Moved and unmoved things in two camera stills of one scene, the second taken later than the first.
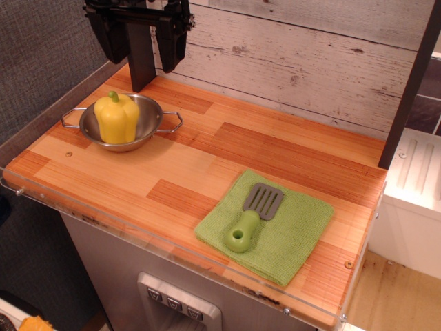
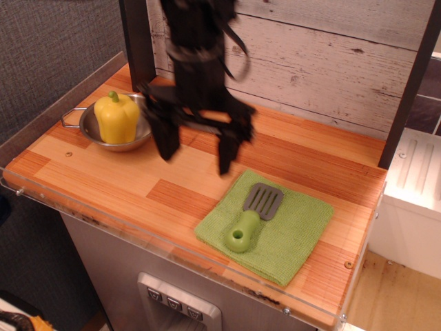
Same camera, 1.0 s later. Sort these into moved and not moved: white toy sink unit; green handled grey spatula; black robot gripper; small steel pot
Moved: black robot gripper
Not moved: green handled grey spatula; small steel pot; white toy sink unit
